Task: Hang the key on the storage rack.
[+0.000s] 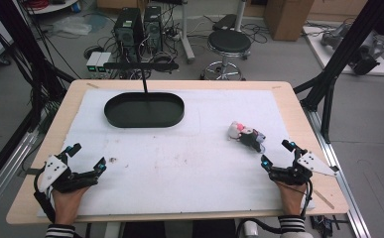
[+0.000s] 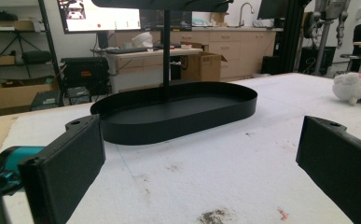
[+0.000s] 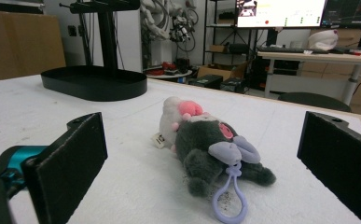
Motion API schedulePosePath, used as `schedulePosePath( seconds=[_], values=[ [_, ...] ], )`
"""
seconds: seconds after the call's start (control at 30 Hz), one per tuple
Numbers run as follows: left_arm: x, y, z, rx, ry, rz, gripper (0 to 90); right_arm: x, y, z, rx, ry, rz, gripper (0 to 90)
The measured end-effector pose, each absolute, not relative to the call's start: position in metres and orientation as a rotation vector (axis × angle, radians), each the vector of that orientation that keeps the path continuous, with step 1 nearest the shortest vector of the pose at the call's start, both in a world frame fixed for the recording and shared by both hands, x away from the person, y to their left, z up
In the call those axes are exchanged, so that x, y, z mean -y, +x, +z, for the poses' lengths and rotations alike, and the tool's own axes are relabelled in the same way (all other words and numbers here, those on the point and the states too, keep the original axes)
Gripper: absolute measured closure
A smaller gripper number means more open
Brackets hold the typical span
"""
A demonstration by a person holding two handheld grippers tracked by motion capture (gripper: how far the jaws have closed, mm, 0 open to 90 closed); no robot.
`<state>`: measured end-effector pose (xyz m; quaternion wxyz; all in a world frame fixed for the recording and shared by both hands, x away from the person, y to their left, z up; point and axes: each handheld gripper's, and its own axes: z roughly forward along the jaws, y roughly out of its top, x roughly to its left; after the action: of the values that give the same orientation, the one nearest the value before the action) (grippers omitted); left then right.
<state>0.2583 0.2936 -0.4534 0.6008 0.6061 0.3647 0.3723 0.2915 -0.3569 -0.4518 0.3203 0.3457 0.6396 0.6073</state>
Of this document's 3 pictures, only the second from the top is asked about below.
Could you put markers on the metal sink faucet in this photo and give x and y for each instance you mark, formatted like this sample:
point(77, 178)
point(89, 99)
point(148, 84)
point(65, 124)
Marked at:
point(245, 12)

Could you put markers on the black keyboard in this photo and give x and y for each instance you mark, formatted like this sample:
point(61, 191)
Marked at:
point(131, 50)

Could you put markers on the light wooden kitchen cabinets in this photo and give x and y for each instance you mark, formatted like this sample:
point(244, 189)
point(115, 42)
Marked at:
point(243, 49)

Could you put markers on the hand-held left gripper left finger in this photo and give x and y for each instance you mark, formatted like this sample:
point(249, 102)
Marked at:
point(66, 168)

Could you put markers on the dark wall-mounted screen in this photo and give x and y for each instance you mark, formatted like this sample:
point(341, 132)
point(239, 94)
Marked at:
point(273, 8)

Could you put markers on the grey metal robot stand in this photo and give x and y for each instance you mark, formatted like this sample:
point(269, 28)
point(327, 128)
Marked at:
point(326, 31)

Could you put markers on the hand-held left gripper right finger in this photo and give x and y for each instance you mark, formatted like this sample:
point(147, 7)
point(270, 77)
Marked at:
point(340, 165)

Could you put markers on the black aluminium frame column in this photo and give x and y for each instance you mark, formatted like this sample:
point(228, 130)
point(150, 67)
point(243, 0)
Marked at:
point(291, 37)

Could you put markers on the teal and black tool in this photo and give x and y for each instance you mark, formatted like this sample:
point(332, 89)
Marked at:
point(16, 158)

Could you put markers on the white and black plush toy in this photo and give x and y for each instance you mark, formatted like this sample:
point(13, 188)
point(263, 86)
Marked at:
point(350, 87)

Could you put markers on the black two-tier tray stand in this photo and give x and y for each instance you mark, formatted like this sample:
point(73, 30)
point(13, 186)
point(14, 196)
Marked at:
point(175, 115)

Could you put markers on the black equipment case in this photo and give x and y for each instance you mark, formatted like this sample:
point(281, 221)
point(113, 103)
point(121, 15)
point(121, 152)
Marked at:
point(85, 73)

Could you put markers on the large flat cardboard box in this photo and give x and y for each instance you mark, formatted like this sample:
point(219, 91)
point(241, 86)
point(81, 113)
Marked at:
point(16, 93)

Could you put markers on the open cardboard box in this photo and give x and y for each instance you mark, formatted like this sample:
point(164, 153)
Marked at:
point(203, 67)

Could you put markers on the light wooden desk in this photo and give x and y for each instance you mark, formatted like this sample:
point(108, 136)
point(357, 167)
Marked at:
point(137, 56)

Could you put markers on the small dark computer monitor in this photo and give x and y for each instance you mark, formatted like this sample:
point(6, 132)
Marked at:
point(178, 20)

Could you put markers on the black metal shelf rack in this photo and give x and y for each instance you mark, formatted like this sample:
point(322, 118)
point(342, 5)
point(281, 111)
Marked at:
point(49, 46)

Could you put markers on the white rounded object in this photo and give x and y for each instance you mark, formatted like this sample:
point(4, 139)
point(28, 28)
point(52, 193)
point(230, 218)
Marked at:
point(142, 39)

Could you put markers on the large bright computer monitor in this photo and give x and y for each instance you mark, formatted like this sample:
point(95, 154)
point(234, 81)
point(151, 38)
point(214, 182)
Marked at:
point(106, 15)

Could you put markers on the small cardboard box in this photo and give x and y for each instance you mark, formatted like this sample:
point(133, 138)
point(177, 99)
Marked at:
point(1, 60)

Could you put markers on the white felt mat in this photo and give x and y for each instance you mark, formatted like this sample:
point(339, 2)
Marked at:
point(231, 174)

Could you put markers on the black bag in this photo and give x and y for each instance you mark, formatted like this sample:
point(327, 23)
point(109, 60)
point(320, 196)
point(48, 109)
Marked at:
point(36, 57)

